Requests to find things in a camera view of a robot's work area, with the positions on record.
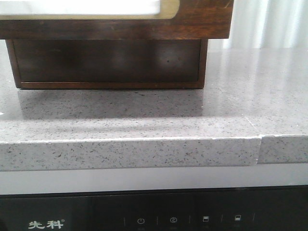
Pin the black appliance control panel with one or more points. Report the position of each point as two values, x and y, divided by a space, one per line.
226 209

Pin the dark wooden drawer cabinet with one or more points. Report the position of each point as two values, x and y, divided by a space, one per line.
196 84

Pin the wooden drawer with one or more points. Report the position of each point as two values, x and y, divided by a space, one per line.
195 19
108 60

